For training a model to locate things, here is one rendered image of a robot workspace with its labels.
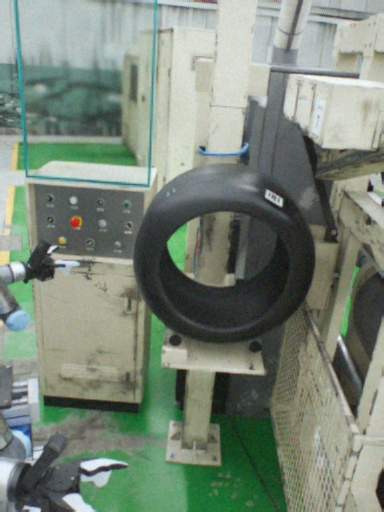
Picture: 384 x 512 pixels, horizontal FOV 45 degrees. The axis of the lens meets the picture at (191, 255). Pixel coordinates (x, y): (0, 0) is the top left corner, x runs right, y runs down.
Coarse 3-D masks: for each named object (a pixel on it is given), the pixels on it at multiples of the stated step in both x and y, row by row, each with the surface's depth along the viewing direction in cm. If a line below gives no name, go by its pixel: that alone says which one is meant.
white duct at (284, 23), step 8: (288, 0) 189; (296, 0) 187; (304, 0) 187; (288, 8) 192; (304, 8) 191; (280, 16) 199; (288, 16) 195; (304, 16) 194; (280, 24) 201; (288, 24) 197; (304, 24) 199; (280, 32) 203; (288, 32) 201; (296, 32) 201; (280, 40) 206; (296, 40) 204; (296, 48) 209
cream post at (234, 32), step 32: (224, 0) 152; (256, 0) 152; (224, 32) 156; (224, 64) 160; (224, 96) 164; (224, 128) 169; (224, 160) 173; (224, 224) 183; (224, 256) 189; (192, 384) 214; (192, 416) 222; (192, 448) 230
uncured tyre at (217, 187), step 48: (192, 192) 139; (240, 192) 137; (288, 192) 159; (144, 240) 145; (288, 240) 141; (144, 288) 151; (192, 288) 181; (240, 288) 181; (288, 288) 148; (192, 336) 157; (240, 336) 156
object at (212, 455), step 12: (168, 432) 241; (216, 432) 243; (168, 444) 233; (180, 444) 234; (216, 444) 236; (168, 456) 227; (180, 456) 227; (192, 456) 228; (204, 456) 228; (216, 456) 227
